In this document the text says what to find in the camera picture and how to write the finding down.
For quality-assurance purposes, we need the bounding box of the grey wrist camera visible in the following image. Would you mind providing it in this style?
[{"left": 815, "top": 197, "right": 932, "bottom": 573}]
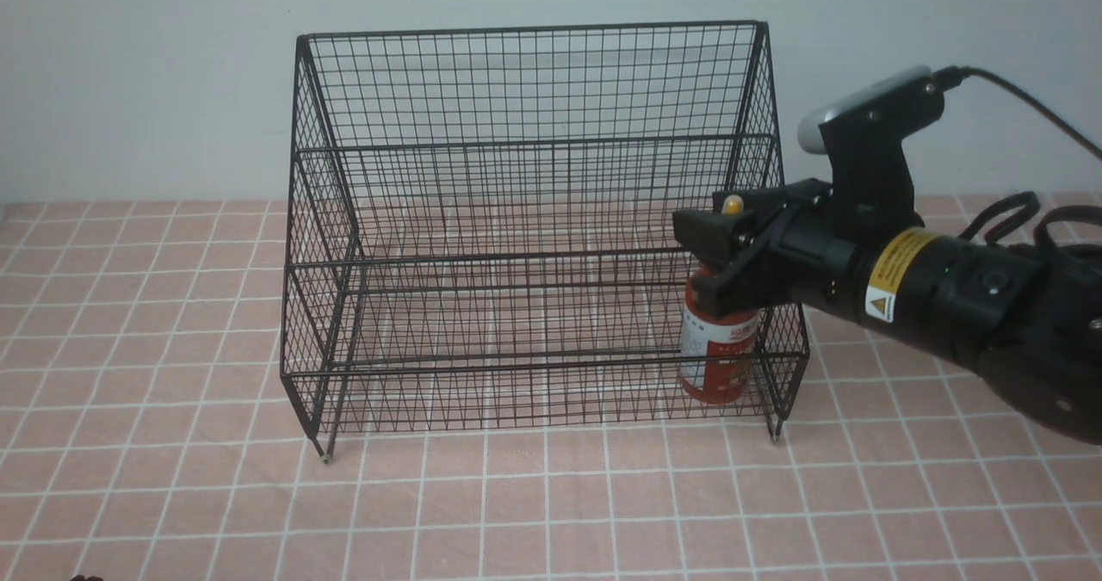
[{"left": 796, "top": 65, "right": 946, "bottom": 240}]

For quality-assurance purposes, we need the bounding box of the black camera cable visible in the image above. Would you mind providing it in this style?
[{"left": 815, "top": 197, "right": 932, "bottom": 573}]
[{"left": 934, "top": 65, "right": 1102, "bottom": 162}]

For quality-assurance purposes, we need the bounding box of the red seasoning bottle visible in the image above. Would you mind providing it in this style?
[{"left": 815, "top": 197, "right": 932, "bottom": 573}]
[{"left": 678, "top": 195, "right": 761, "bottom": 405}]

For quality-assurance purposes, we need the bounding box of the pink checkered tablecloth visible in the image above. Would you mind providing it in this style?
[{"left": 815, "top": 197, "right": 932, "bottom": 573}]
[{"left": 3, "top": 201, "right": 1099, "bottom": 580}]

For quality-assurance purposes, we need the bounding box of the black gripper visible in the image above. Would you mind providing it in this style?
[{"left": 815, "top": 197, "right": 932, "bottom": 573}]
[{"left": 672, "top": 177, "right": 887, "bottom": 324}]

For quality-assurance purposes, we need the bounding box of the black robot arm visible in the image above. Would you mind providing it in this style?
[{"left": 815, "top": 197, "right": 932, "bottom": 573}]
[{"left": 672, "top": 177, "right": 1101, "bottom": 445}]

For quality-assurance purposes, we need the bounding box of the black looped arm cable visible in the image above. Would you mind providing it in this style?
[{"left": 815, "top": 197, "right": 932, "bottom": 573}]
[{"left": 958, "top": 190, "right": 1102, "bottom": 259}]

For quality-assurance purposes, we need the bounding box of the black wire mesh shelf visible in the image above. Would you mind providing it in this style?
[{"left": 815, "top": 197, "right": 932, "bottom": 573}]
[{"left": 280, "top": 21, "right": 809, "bottom": 463}]

